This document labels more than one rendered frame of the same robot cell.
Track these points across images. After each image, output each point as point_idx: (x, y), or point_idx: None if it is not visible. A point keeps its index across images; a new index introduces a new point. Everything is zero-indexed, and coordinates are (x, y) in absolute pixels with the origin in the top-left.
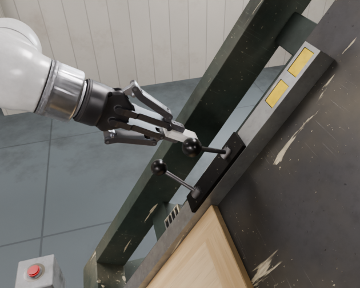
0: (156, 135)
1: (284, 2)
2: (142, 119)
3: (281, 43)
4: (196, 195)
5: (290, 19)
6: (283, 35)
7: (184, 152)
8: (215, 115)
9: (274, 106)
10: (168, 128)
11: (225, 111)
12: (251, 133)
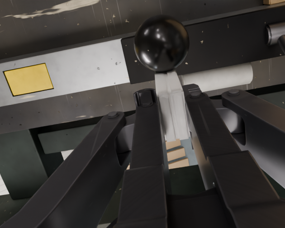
0: (198, 102)
1: None
2: (158, 153)
3: (45, 178)
4: (282, 22)
5: (20, 196)
6: (37, 186)
7: (177, 28)
8: (193, 180)
9: (39, 61)
10: (145, 92)
11: (178, 174)
12: (100, 54)
